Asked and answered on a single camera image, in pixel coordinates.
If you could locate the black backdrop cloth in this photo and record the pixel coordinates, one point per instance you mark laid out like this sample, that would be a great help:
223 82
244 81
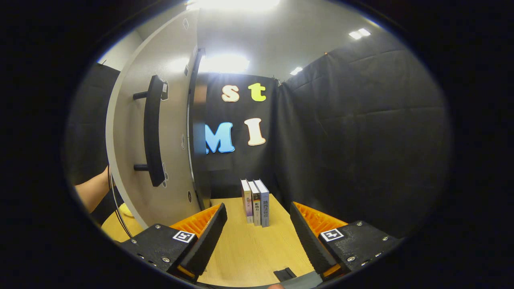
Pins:
361 140

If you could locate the ceiling light panel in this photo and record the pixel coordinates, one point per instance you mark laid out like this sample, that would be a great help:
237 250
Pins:
359 33
296 71
233 4
224 63

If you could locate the grey spine book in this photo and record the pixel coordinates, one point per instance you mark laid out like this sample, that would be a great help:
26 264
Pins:
264 204

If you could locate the beige spine book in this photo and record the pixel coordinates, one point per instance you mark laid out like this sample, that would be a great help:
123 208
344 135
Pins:
255 204

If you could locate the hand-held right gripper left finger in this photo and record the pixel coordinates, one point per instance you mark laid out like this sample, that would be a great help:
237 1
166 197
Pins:
209 237

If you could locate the white spine book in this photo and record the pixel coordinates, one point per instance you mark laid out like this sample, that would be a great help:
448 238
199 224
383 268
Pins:
247 200

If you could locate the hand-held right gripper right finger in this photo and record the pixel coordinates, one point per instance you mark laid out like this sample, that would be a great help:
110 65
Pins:
309 241

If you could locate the grey cabinet door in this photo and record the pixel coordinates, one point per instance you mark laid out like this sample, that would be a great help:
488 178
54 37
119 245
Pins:
176 132

